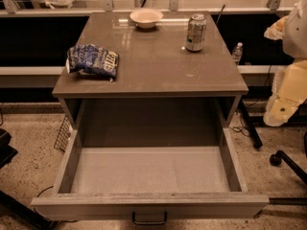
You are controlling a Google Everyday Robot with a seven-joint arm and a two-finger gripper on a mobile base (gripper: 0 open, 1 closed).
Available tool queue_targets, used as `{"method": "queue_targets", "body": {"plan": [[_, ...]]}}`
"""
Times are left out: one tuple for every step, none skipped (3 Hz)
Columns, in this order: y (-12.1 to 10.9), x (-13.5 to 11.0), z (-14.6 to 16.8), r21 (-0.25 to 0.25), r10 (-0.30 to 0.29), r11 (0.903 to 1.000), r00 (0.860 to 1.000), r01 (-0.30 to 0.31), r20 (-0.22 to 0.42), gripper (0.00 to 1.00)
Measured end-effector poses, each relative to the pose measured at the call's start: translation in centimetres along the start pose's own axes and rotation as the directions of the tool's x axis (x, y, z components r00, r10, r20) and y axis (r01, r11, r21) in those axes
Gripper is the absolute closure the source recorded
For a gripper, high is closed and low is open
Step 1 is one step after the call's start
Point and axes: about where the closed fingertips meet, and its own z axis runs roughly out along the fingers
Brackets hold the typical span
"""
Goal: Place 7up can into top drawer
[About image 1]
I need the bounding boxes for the black equipment at left edge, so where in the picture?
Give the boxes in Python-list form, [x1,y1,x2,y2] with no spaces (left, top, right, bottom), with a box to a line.
[0,128,18,169]

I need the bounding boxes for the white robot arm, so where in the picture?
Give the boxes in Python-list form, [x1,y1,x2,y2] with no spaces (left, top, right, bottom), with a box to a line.
[263,0,307,127]

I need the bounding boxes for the black wire mesh rack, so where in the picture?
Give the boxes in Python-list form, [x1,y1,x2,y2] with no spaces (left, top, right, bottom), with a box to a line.
[54,117,72,153]

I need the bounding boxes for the blue chip bag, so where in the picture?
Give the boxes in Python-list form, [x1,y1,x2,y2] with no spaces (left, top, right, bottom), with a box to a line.
[65,44,119,80]

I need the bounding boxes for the white ceramic bowl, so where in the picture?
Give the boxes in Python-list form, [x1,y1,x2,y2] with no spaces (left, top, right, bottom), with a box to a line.
[130,8,163,29]

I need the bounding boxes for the black chair base with caster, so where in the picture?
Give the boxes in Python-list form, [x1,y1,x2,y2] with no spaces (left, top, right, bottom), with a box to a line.
[269,149,307,207]

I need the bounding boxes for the black table leg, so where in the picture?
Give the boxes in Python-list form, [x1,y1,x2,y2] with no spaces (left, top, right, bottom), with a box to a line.
[238,100,263,149]

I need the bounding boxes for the open grey top drawer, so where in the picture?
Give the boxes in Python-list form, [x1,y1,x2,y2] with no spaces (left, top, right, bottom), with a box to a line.
[30,98,270,222]

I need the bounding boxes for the clear plastic water bottle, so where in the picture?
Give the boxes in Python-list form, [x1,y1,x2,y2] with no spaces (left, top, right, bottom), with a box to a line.
[231,42,243,64]

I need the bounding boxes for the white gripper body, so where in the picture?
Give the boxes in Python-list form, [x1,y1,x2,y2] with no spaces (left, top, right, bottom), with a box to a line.
[263,60,307,127]

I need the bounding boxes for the silver green 7up can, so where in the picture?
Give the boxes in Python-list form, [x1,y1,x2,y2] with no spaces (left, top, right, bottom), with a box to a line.
[185,13,206,52]

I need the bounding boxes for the black drawer handle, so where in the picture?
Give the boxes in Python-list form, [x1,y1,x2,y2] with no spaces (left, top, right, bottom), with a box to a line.
[131,212,168,225]

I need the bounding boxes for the grey cabinet with glossy top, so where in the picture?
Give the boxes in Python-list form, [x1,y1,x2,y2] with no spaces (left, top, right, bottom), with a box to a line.
[53,11,248,121]

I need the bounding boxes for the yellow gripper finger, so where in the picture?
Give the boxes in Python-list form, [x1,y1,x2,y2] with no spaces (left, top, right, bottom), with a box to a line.
[264,16,288,40]

